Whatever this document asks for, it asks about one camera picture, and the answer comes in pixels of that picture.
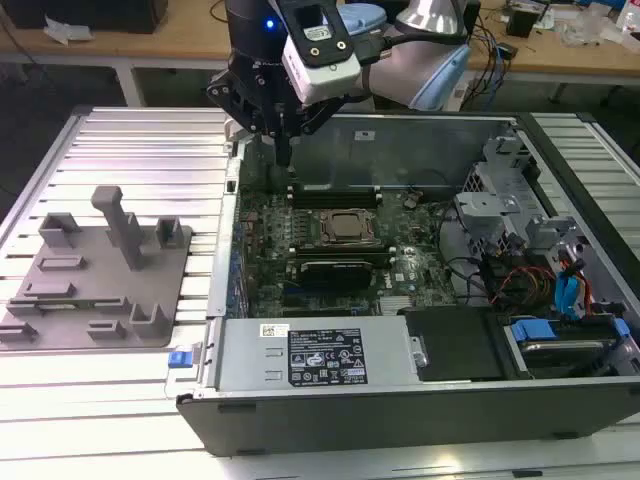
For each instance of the silver chipset heat sink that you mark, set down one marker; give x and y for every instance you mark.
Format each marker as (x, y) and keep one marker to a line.
(397, 305)

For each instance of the silver CPU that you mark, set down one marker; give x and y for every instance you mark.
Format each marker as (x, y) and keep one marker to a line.
(347, 225)

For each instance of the grey metal drive cage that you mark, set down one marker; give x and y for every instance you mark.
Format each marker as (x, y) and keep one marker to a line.
(485, 205)

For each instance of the black open PC case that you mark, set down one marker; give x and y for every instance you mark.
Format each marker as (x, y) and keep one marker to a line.
(400, 425)

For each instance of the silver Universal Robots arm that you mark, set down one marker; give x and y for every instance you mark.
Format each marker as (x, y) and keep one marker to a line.
(400, 75)

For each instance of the CPU socket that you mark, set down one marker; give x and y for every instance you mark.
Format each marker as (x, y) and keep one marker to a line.
(325, 240)

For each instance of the green motherboard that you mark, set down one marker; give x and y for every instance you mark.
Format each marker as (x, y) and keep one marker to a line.
(422, 240)

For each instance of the large black box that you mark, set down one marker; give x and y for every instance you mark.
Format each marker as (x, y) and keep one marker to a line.
(100, 15)

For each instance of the clear plastic bags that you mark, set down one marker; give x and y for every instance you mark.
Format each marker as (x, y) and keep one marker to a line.
(585, 27)

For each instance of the round coin cell battery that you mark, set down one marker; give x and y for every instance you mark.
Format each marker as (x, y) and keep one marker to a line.
(411, 200)

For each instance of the black plastic cover plate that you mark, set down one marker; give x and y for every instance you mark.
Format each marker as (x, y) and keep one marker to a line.
(450, 345)

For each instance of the hard disk in blue carrier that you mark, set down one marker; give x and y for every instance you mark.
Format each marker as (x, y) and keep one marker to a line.
(555, 350)

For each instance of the blue case latch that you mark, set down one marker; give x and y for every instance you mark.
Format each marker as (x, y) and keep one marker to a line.
(180, 360)

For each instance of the black graphics card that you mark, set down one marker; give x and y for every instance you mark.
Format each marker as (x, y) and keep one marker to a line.
(335, 272)

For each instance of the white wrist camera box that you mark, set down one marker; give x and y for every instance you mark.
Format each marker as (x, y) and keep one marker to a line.
(320, 70)

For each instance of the small black adapter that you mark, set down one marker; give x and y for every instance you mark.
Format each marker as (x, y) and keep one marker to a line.
(509, 51)

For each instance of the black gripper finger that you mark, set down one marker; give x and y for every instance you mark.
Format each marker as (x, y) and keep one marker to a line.
(222, 92)
(316, 122)

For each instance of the grey power supply unit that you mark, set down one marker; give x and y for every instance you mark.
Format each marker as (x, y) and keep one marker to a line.
(250, 360)

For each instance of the wooden desk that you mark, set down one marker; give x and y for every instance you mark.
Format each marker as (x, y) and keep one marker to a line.
(175, 47)

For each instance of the grey parts rack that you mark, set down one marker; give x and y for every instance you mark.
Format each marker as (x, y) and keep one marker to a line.
(100, 285)

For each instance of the green RAM stick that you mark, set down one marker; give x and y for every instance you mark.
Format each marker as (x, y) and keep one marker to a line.
(75, 302)

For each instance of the black desk device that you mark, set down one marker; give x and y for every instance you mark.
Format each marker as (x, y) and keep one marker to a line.
(522, 22)

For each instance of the crumpled white paper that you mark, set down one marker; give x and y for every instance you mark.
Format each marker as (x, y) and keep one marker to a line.
(65, 31)

